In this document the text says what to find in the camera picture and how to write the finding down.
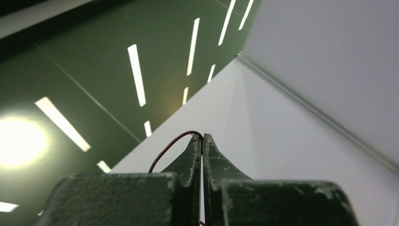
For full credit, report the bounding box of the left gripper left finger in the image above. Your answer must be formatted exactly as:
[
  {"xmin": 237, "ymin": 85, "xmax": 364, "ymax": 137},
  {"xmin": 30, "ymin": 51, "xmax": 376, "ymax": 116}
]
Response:
[{"xmin": 36, "ymin": 134, "xmax": 203, "ymax": 226}]

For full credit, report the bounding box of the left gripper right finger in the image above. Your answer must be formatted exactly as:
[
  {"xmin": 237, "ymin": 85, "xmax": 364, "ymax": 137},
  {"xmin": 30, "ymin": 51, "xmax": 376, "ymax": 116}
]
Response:
[{"xmin": 202, "ymin": 134, "xmax": 358, "ymax": 226}]

